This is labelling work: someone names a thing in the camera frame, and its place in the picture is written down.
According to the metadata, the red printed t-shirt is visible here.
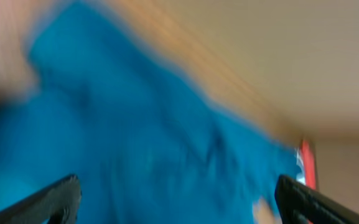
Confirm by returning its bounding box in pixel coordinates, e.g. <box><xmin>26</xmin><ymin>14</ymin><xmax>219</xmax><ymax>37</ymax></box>
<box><xmin>299</xmin><ymin>138</ymin><xmax>319</xmax><ymax>224</ymax></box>

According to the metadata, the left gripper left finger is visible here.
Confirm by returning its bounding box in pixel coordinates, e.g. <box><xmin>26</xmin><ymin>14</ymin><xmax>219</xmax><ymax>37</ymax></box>
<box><xmin>0</xmin><ymin>174</ymin><xmax>82</xmax><ymax>224</ymax></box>

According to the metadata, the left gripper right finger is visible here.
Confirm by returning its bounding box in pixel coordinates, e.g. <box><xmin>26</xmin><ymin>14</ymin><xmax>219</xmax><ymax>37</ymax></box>
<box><xmin>275</xmin><ymin>175</ymin><xmax>359</xmax><ymax>224</ymax></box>

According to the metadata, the white shirt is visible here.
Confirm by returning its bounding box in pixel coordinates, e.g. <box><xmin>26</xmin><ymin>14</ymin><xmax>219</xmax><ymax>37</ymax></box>
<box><xmin>296</xmin><ymin>149</ymin><xmax>306</xmax><ymax>185</ymax></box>

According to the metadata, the blue polo shirt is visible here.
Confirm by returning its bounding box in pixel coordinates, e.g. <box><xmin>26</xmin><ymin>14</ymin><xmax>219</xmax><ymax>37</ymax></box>
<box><xmin>0</xmin><ymin>2</ymin><xmax>301</xmax><ymax>223</ymax></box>

